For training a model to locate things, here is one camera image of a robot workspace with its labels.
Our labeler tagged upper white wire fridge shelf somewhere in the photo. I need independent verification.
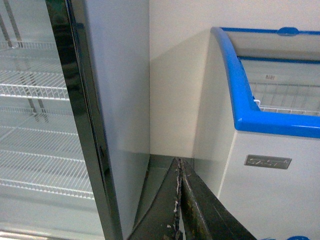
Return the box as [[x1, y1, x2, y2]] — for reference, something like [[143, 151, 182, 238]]
[[0, 41, 58, 58]]

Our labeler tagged white wire fridge shelf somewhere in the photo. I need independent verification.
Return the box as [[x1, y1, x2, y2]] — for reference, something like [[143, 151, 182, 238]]
[[0, 41, 58, 58], [0, 126, 94, 200], [0, 70, 69, 101]]

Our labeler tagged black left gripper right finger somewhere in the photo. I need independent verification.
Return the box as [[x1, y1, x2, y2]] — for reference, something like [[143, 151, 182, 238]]
[[180, 158, 256, 240]]

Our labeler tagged white chest freezer blue rim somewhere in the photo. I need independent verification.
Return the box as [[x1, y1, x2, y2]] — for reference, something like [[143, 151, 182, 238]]
[[193, 27, 320, 240]]

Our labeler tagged sliding glass freezer lid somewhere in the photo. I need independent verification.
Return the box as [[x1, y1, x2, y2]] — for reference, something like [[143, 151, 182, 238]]
[[222, 27, 320, 62]]

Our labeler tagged white wire freezer basket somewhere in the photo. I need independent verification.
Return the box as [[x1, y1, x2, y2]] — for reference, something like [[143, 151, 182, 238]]
[[249, 82, 320, 117]]

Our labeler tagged lower white wire fridge shelf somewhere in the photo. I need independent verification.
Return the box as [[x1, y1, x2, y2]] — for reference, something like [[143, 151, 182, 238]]
[[0, 126, 94, 200]]

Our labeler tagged grey glass-door display fridge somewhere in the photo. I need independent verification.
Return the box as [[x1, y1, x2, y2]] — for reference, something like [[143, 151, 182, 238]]
[[0, 0, 150, 240]]

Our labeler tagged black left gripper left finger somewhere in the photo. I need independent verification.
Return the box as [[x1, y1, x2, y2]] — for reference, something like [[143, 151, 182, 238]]
[[128, 157, 182, 240]]

